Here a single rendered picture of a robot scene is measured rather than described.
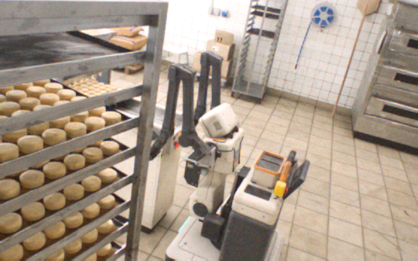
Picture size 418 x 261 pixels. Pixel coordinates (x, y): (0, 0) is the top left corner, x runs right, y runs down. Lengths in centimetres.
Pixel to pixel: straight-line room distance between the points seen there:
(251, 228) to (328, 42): 448
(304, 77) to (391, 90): 157
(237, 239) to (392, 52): 359
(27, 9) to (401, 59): 488
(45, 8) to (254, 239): 172
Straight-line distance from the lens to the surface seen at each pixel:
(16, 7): 66
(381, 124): 545
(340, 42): 617
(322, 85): 631
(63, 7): 71
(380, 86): 523
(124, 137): 253
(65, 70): 78
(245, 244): 217
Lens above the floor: 192
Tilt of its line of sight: 23 degrees down
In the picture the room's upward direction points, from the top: 11 degrees clockwise
